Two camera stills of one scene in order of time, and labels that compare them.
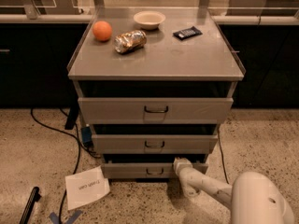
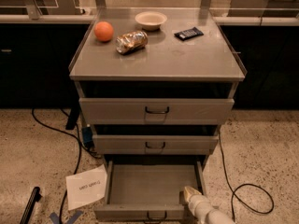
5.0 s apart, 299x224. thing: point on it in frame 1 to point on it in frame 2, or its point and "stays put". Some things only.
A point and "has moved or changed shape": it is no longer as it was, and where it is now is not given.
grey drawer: [153, 110] stays put
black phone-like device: [186, 34] stays put
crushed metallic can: [127, 42] stays put
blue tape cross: [54, 217] stays put
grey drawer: [143, 170] has moved or changed shape
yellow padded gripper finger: [180, 162] to [189, 191]
